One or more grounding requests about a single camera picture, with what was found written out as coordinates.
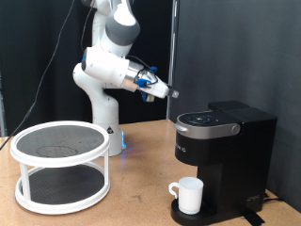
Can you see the white two-tier turntable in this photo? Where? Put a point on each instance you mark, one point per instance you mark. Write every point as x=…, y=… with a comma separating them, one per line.
x=59, y=158

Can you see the white ceramic mug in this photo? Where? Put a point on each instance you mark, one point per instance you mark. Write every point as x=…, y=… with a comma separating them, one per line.
x=189, y=196

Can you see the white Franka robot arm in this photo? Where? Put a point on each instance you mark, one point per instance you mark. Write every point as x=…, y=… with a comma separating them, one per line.
x=103, y=72

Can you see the black Keurig coffee machine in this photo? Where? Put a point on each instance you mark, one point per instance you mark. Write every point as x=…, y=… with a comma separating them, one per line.
x=238, y=163

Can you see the black tape strip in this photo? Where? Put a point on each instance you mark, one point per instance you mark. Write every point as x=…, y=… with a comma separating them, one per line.
x=253, y=217

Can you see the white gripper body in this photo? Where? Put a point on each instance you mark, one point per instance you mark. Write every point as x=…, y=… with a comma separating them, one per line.
x=156, y=88

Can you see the blue mounted wrist camera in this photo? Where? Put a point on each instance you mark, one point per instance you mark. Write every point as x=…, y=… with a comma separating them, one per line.
x=147, y=97

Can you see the grey vertical edge post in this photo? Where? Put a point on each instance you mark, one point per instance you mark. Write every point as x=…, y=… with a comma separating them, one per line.
x=2, y=106

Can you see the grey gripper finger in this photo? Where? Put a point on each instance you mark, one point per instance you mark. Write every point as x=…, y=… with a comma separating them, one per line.
x=173, y=93

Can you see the silver vertical frame pole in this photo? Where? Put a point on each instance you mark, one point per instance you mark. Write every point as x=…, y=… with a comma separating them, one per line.
x=171, y=47

